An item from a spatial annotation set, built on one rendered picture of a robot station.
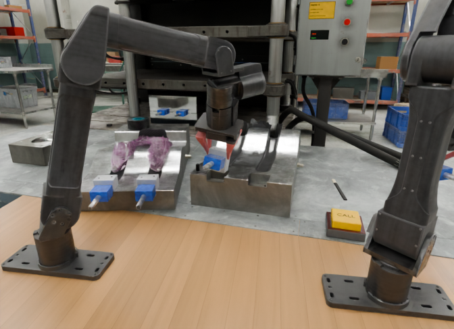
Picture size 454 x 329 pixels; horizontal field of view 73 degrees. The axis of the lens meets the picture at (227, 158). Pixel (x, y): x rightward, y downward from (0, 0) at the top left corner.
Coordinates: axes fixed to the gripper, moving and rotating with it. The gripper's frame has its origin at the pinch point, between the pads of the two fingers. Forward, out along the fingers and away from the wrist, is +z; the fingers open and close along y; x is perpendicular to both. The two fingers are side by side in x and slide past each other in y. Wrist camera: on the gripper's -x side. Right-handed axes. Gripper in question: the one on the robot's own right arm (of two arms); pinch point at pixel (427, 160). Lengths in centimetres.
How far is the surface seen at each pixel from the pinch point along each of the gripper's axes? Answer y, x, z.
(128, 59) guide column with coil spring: 68, -114, 35
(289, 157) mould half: 22.3, -20.8, 16.9
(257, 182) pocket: 36.5, -10.3, 14.0
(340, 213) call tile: 21.9, 4.7, 9.7
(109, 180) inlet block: 73, -18, 16
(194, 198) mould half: 52, -12, 20
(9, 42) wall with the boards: 371, -825, 367
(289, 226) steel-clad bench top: 33.0, 3.4, 14.5
